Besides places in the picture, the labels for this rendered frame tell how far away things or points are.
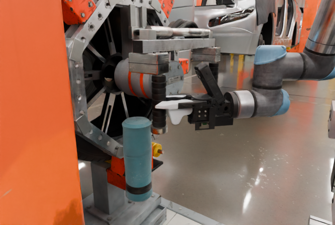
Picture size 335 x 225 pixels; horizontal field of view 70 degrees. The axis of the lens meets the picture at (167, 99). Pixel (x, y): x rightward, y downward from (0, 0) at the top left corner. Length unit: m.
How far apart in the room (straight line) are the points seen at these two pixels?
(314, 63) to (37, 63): 0.63
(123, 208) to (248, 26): 2.67
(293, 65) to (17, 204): 0.63
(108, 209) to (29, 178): 0.89
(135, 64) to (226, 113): 0.27
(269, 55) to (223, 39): 2.55
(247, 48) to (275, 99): 2.67
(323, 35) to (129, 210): 1.00
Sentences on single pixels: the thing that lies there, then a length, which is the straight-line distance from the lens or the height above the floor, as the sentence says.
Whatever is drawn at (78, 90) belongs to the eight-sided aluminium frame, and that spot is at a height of 0.85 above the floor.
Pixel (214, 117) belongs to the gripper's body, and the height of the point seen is 0.79.
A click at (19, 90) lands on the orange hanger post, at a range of 0.27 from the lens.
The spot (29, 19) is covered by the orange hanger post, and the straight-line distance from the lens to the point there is 0.27.
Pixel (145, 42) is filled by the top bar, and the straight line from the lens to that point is 0.57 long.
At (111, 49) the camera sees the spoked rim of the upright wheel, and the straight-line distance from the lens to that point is 0.90.
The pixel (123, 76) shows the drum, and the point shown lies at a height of 0.86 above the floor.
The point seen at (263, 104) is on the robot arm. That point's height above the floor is 0.82.
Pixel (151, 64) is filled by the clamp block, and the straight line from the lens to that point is 0.57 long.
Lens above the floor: 0.99
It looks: 15 degrees down
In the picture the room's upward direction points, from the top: straight up
